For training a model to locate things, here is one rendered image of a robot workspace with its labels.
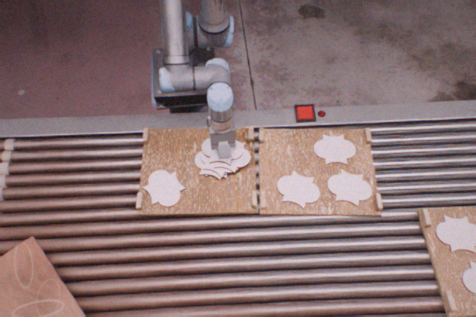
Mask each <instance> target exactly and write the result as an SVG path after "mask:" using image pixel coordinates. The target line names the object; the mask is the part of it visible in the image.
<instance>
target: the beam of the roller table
mask: <svg viewBox="0 0 476 317"><path fill-rule="evenodd" d="M320 111H323V112H325V113H326V116H325V117H323V118H321V117H319V116H318V112H320ZM315 114H316V118H317V121H316V122H311V123H296V119H295V109H267V110H248V111H233V118H234V126H235V127H249V126H253V127H254V130H258V129H259V128H260V127H263V129H306V128H325V127H361V126H380V125H388V124H417V123H437V122H456V121H476V100H459V101H438V102H419V103H400V104H380V105H360V106H324V107H315ZM208 117H209V112H192V113H173V114H154V115H98V116H78V117H59V118H20V119H1V120H0V140H1V141H6V140H7V139H16V140H31V139H49V138H87V137H106V136H125V135H143V134H144V128H149V129H187V128H208V127H207V123H206V122H207V118H208Z"/></svg>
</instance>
